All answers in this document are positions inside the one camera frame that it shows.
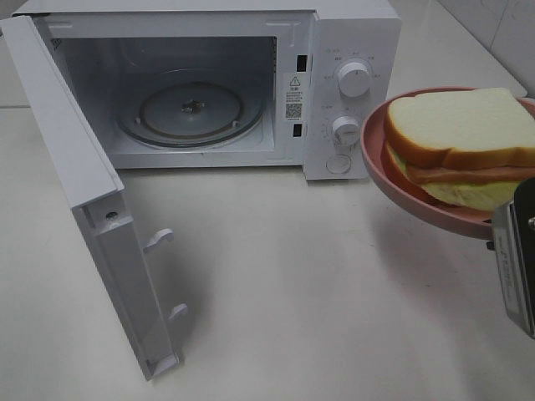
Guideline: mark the upper white power knob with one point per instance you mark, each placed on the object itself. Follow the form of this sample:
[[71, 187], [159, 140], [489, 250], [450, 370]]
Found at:
[[353, 79]]

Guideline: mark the white microwave door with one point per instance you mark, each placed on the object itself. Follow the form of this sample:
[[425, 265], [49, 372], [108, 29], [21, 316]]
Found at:
[[95, 194]]

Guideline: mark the white timer knob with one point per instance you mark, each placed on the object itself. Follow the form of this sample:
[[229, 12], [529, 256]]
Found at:
[[345, 131]]

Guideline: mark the glass microwave turntable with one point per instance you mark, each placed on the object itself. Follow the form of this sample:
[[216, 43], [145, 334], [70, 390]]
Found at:
[[189, 115]]

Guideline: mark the white warning label sticker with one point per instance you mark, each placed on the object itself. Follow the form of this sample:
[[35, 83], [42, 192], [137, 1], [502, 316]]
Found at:
[[294, 95]]

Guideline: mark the white bread sandwich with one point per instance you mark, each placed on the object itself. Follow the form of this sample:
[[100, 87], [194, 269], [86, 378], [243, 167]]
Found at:
[[467, 148]]

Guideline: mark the white microwave oven body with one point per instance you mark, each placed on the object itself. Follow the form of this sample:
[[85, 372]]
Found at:
[[113, 49]]

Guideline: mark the pink round plate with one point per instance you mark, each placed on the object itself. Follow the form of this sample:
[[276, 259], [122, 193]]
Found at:
[[461, 220]]

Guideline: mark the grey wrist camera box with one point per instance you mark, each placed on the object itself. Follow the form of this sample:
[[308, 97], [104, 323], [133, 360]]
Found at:
[[513, 240]]

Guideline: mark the round white door button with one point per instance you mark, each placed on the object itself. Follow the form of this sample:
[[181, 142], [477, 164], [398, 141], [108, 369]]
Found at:
[[338, 164]]

